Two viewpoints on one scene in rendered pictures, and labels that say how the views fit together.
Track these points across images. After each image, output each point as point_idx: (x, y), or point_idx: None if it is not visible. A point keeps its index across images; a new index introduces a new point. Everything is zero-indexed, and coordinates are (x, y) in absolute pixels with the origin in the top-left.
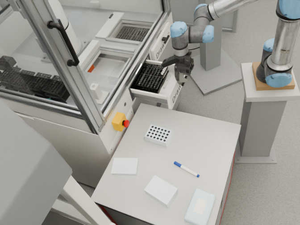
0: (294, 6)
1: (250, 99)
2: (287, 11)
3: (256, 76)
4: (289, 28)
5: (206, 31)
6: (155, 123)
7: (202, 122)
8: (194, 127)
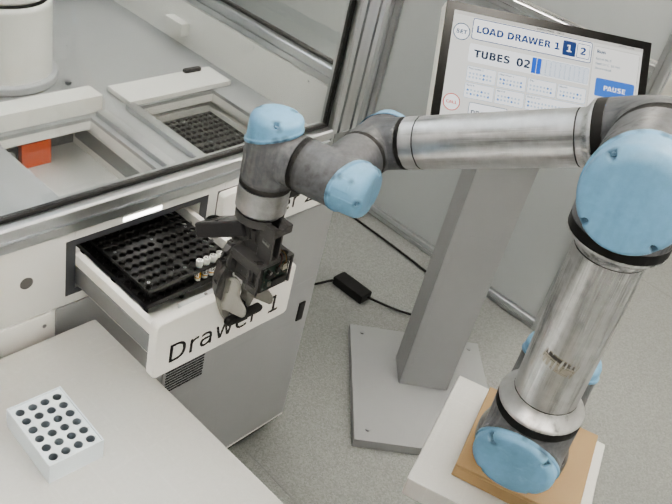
0: (619, 203)
1: (417, 489)
2: (592, 210)
3: (476, 430)
4: (591, 286)
5: (348, 174)
6: (80, 397)
7: (221, 474)
8: (185, 475)
